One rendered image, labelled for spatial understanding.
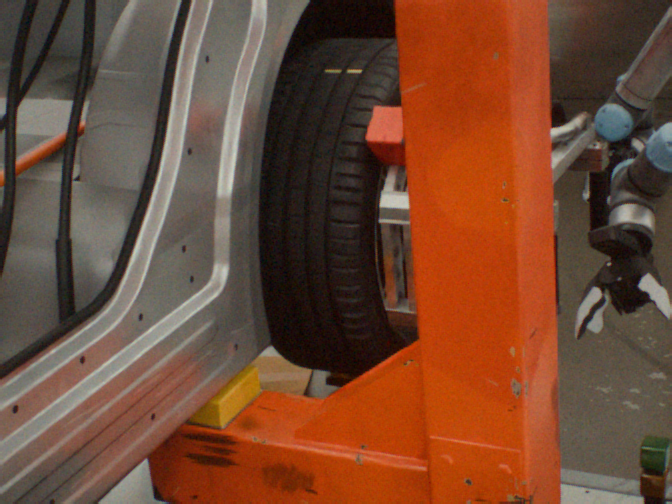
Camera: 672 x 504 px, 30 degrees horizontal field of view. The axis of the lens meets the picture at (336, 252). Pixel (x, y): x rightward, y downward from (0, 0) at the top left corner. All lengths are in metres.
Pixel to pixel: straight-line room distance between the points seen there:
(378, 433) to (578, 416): 1.53
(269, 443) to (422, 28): 0.74
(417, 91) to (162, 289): 0.52
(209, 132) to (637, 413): 1.78
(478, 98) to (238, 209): 0.55
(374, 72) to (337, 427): 0.66
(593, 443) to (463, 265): 1.62
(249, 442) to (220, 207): 0.38
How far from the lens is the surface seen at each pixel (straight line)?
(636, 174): 2.11
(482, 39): 1.62
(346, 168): 2.15
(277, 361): 3.80
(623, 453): 3.26
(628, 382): 3.59
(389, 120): 2.12
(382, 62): 2.27
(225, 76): 2.03
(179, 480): 2.17
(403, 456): 1.95
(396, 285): 2.21
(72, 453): 1.74
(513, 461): 1.85
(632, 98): 2.56
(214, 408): 2.07
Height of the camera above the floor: 1.69
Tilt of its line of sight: 22 degrees down
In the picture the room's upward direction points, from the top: 6 degrees counter-clockwise
